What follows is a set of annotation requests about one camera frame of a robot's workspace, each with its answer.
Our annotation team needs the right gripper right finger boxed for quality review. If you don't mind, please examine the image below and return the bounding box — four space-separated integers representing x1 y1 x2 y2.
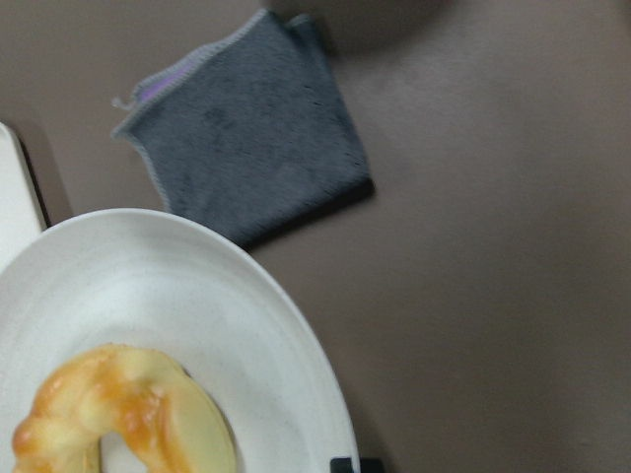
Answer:
360 457 384 473

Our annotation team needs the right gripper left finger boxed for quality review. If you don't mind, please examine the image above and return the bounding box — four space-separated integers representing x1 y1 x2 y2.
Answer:
329 457 354 473

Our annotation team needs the glazed donut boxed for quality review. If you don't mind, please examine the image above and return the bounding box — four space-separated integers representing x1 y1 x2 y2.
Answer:
12 344 237 472

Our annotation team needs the white plate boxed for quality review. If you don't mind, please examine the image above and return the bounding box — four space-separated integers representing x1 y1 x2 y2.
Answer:
1 209 360 472

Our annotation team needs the white rabbit tray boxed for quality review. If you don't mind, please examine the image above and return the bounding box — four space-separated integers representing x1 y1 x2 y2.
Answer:
0 123 46 270

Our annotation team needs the grey folded cloth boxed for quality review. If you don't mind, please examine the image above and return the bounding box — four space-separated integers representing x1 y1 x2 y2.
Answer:
112 9 374 247

